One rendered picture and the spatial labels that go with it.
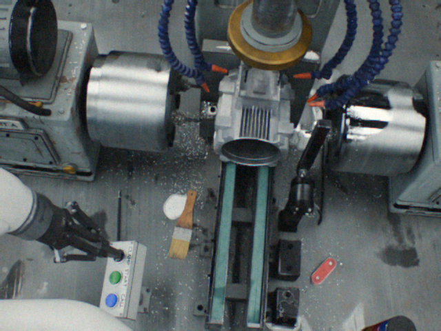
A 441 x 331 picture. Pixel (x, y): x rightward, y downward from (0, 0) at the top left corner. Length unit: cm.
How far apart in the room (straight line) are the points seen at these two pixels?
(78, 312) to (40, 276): 81
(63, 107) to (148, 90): 20
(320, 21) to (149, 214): 70
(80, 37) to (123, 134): 27
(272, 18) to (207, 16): 39
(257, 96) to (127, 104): 32
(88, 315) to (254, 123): 74
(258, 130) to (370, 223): 49
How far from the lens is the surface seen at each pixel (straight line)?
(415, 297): 155
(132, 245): 117
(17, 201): 91
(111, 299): 116
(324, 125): 112
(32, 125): 130
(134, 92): 124
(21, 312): 76
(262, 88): 128
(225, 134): 126
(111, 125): 127
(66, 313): 70
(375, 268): 153
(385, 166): 134
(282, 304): 138
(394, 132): 129
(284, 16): 104
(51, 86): 127
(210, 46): 132
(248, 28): 109
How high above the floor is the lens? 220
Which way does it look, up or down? 66 degrees down
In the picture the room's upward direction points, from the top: 6 degrees clockwise
